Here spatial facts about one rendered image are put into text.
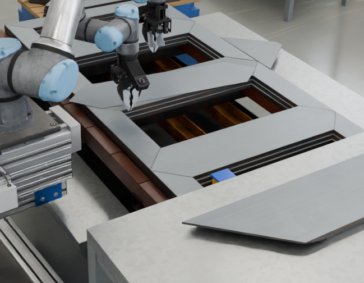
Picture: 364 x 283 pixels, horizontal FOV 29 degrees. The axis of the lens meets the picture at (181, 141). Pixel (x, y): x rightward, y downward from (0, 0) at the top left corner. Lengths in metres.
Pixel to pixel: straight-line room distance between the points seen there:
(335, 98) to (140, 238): 1.44
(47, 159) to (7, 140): 0.18
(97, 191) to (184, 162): 0.34
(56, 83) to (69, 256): 1.42
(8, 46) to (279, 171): 0.76
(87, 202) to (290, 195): 0.81
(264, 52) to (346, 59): 1.99
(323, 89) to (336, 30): 2.57
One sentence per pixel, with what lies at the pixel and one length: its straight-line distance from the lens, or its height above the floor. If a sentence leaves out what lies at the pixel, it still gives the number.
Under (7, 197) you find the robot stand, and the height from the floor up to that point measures 0.92.
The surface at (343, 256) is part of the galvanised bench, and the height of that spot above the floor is 1.05.
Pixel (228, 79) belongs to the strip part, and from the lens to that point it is 2.63.
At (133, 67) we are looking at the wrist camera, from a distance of 2.30.
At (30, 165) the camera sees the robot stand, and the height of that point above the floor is 0.91.
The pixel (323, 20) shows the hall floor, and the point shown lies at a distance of 5.56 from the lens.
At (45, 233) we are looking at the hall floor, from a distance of 3.23.
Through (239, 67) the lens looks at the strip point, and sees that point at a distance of 2.73.
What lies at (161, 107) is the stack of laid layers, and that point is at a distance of 2.47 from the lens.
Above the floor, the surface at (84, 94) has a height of 0.86.
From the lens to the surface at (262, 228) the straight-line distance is 1.56.
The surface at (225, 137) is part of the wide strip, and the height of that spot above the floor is 0.86.
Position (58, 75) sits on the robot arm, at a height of 1.24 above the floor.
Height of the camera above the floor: 2.05
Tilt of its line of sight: 32 degrees down
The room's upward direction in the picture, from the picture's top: 3 degrees clockwise
